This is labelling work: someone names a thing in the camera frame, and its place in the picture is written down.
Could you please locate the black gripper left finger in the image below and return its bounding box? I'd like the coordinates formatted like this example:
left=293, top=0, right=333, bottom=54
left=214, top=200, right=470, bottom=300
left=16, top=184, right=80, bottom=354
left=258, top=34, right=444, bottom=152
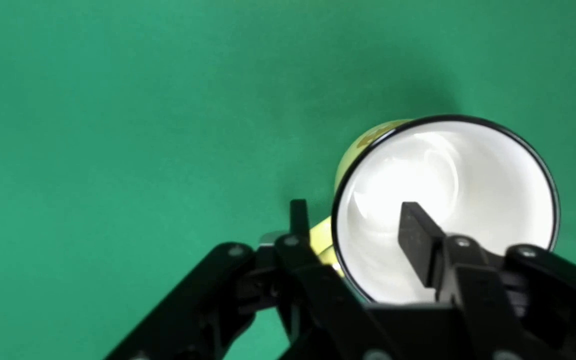
left=105, top=198, right=396, bottom=360

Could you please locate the yellow enamel mug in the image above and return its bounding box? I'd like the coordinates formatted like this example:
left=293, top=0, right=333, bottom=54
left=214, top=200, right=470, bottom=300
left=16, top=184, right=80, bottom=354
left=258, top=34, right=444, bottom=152
left=308, top=113, right=562, bottom=307

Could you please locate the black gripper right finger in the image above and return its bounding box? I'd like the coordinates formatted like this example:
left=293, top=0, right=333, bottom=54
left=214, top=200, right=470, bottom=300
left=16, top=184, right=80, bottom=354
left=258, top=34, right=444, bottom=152
left=396, top=200, right=576, bottom=360

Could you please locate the green table cloth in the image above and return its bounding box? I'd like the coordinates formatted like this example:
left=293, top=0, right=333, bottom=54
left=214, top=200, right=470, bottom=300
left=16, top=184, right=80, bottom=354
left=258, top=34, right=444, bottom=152
left=0, top=0, right=576, bottom=360

